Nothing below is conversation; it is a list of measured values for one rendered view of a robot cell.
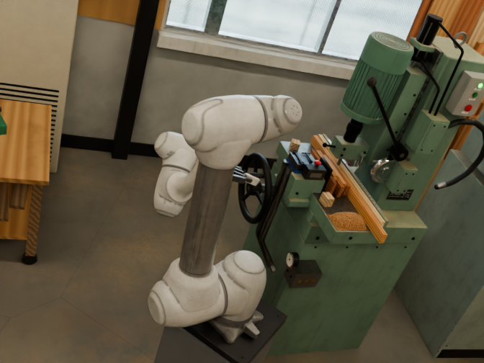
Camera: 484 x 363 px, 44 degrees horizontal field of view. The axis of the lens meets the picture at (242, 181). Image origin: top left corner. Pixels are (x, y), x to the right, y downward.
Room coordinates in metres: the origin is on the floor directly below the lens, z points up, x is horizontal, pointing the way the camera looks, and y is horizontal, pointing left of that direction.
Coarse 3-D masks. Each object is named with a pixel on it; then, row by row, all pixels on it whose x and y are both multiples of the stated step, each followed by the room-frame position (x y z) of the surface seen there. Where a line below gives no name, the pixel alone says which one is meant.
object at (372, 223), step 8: (312, 144) 2.39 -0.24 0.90; (320, 144) 2.34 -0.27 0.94; (328, 152) 2.30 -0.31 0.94; (352, 192) 2.05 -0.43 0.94; (352, 200) 2.03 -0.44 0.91; (360, 200) 2.00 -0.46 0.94; (360, 208) 1.97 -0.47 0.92; (368, 208) 1.96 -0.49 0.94; (368, 216) 1.92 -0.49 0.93; (368, 224) 1.90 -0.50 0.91; (376, 224) 1.87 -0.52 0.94; (376, 232) 1.85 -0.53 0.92; (384, 232) 1.84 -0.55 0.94; (384, 240) 1.83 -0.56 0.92
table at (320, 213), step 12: (288, 144) 2.32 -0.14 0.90; (300, 144) 2.36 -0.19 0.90; (288, 204) 1.94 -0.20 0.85; (300, 204) 1.97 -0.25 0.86; (312, 204) 1.98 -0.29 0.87; (336, 204) 1.98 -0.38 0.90; (348, 204) 2.01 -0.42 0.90; (324, 216) 1.89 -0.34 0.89; (324, 228) 1.86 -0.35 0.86; (336, 240) 1.81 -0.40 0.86; (348, 240) 1.83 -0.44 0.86; (360, 240) 1.86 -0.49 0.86; (372, 240) 1.89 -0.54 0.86
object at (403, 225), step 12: (276, 168) 2.28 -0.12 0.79; (300, 216) 2.01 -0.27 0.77; (396, 216) 2.21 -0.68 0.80; (408, 216) 2.24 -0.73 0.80; (300, 228) 1.98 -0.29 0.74; (312, 228) 1.93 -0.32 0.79; (396, 228) 2.12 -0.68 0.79; (408, 228) 2.15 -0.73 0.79; (420, 228) 2.18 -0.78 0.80; (312, 240) 1.94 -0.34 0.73; (324, 240) 1.97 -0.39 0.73; (396, 240) 2.14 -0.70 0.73; (408, 240) 2.17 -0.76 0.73; (420, 240) 2.20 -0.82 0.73
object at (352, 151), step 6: (336, 138) 2.19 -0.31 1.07; (342, 138) 2.20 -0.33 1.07; (360, 138) 2.25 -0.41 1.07; (336, 144) 2.17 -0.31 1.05; (342, 144) 2.15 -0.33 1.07; (348, 144) 2.17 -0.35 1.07; (354, 144) 2.18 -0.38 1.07; (360, 144) 2.20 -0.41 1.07; (366, 144) 2.22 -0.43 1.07; (330, 150) 2.20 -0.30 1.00; (336, 150) 2.16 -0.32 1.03; (342, 150) 2.15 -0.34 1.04; (348, 150) 2.17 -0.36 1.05; (354, 150) 2.18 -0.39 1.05; (360, 150) 2.19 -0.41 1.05; (366, 150) 2.21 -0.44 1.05; (336, 156) 2.15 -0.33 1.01; (342, 156) 2.16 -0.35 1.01; (348, 156) 2.17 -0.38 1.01; (354, 156) 2.19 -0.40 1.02; (360, 156) 2.20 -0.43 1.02
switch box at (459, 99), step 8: (464, 72) 2.22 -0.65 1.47; (472, 72) 2.24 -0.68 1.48; (464, 80) 2.21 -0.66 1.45; (472, 80) 2.18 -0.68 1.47; (480, 80) 2.20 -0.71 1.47; (456, 88) 2.22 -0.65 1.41; (464, 88) 2.19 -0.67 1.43; (472, 88) 2.19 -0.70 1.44; (480, 88) 2.21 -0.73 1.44; (456, 96) 2.20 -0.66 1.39; (464, 96) 2.18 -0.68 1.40; (480, 96) 2.22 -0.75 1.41; (448, 104) 2.22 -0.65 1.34; (456, 104) 2.19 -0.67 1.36; (464, 104) 2.19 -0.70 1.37; (472, 104) 2.21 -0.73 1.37; (456, 112) 2.18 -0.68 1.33; (472, 112) 2.22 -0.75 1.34
